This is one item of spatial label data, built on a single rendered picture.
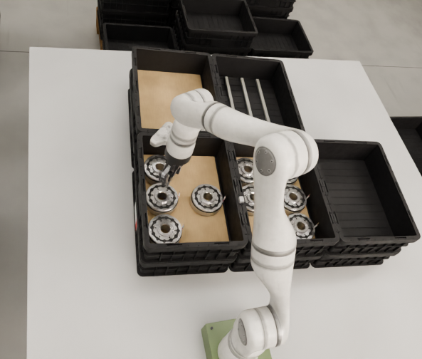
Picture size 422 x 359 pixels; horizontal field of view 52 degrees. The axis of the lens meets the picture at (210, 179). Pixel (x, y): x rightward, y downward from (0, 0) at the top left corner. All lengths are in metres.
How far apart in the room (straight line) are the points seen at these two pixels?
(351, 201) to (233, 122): 0.82
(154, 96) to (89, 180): 0.39
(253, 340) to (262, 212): 0.30
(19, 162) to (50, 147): 0.84
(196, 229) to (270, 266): 0.50
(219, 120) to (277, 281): 0.35
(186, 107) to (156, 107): 0.61
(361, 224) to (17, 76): 2.12
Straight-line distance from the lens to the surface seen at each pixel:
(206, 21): 2.63
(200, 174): 1.45
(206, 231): 1.35
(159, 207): 1.32
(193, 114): 0.98
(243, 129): 0.90
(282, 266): 0.89
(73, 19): 3.26
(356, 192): 1.66
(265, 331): 1.00
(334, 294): 1.58
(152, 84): 1.68
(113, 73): 1.88
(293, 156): 0.78
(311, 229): 1.45
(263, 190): 0.81
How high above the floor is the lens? 2.00
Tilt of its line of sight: 54 degrees down
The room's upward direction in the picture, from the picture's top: 24 degrees clockwise
